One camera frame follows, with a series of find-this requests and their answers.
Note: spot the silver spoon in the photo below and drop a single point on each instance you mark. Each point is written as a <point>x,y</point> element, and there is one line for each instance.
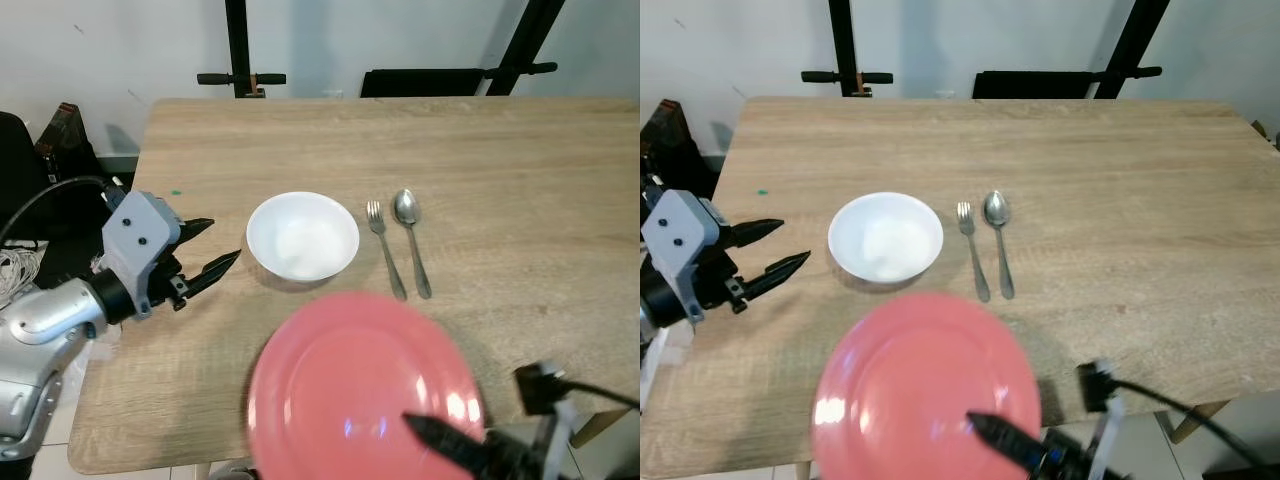
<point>414,250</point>
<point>1000,250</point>

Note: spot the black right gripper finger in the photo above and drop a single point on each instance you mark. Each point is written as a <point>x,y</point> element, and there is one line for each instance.
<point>445,442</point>
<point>1005,438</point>

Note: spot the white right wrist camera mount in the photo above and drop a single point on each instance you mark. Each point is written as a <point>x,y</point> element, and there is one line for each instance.
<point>1100,385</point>
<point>545,390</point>

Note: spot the black chair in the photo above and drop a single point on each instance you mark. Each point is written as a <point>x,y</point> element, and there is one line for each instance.
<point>20,170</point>

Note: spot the black slanted rack bar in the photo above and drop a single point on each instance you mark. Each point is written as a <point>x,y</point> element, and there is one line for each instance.
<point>525,45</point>
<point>1135,40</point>

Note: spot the dark brown bag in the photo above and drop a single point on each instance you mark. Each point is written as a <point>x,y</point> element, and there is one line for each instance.
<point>68,140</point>
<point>670,140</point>

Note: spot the white bowl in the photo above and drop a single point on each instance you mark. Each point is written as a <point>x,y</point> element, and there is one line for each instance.
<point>303,240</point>
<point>885,240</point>

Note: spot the silver fork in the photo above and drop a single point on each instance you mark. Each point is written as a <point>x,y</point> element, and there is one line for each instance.
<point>385,255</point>
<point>973,255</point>

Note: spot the pink round plate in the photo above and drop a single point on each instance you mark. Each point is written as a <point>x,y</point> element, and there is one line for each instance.
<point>340,390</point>
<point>900,390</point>

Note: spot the light wooden table leg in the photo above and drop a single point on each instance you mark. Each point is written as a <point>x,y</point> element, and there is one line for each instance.
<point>203,471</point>
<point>1200,420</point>
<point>603,425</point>
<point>803,471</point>

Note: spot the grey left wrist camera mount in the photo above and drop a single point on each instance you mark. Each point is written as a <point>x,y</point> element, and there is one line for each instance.
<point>140,235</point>
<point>675,235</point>

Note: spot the black bench pad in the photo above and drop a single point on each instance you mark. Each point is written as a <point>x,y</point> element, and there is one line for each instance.
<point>1035,84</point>
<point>425,83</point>

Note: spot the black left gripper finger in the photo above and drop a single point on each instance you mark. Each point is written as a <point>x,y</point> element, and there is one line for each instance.
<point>778,272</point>
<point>755,232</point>
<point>197,228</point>
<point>214,271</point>

